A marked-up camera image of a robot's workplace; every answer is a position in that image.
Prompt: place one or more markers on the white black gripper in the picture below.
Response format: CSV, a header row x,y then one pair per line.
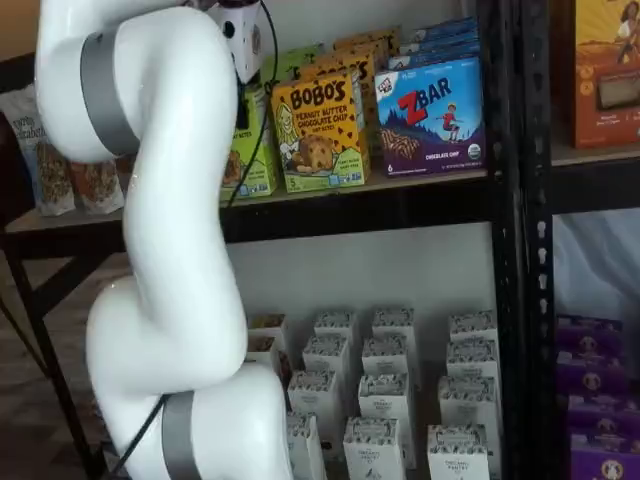
x,y
245,40

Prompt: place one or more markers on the green Bobo's apple pie box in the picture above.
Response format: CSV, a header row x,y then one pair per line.
x,y
280,75
255,165
305,52

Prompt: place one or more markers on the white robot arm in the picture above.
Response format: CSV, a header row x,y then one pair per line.
x,y
165,250

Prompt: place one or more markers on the yellow Bobo's peanut butter box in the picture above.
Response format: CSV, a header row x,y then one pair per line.
x,y
370,45
365,85
320,130

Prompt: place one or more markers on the black metal shelf rack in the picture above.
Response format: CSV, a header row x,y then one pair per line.
x,y
350,210

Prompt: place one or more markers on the blue ZBar box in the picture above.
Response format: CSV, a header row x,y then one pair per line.
x,y
430,125
440,41
445,27
440,54

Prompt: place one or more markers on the particle board shelf with snacks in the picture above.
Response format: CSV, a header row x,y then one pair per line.
x,y
60,222

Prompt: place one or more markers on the yellow white granola box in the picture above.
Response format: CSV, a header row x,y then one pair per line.
x,y
261,352
267,325

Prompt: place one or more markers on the white floral print box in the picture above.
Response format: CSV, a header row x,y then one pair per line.
x,y
336,325
385,355
467,400
394,322
310,450
372,450
472,325
457,455
325,355
311,395
384,397
472,360

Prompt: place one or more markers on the orange snack box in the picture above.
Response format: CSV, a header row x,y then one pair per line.
x,y
605,75

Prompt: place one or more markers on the purple snack box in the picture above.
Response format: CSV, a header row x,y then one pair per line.
x,y
605,420
592,375
607,462
590,335

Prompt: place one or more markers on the orange label granola bag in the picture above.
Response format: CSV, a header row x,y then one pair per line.
x,y
97,187

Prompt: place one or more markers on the white granola bag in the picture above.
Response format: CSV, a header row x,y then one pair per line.
x,y
30,130

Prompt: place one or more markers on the neighbouring black metal rack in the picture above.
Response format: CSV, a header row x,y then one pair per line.
x,y
537,250

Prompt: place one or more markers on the white plastic bag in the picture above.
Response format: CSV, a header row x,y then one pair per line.
x,y
595,260

